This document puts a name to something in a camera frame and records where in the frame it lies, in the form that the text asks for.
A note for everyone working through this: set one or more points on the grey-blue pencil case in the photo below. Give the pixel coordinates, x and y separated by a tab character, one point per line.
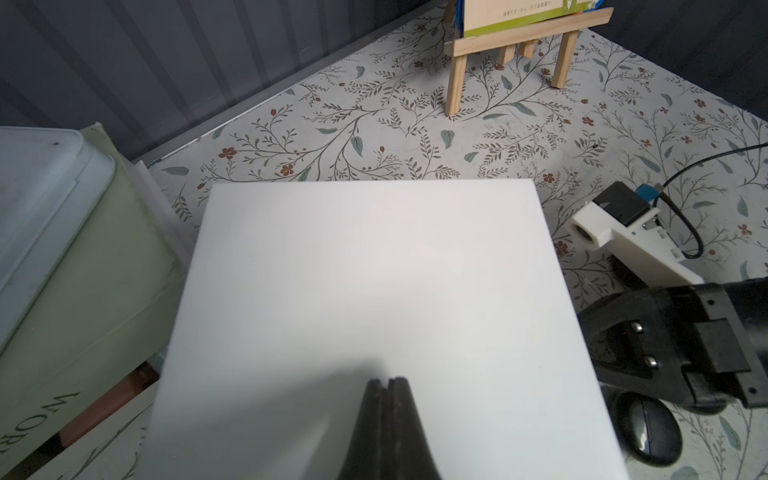
51	180

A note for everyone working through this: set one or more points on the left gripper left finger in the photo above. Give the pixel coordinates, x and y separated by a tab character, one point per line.
368	454

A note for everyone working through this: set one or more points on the green book box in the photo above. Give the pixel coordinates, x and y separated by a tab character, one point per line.
109	304

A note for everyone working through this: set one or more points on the white drawer cabinet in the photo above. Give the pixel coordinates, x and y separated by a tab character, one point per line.
299	294

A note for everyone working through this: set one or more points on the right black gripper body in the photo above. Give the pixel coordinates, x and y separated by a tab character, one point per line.
700	347

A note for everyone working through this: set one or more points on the yellow booklet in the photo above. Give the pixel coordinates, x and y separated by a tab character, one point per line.
480	17

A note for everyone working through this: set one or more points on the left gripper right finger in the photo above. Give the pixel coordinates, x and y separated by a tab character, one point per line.
409	456

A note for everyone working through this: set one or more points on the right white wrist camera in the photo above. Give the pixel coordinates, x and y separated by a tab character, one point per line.
622	222

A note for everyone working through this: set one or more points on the black earphone case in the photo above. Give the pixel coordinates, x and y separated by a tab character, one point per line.
646	429

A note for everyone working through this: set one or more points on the wooden easel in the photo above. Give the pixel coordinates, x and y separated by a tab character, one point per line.
523	40

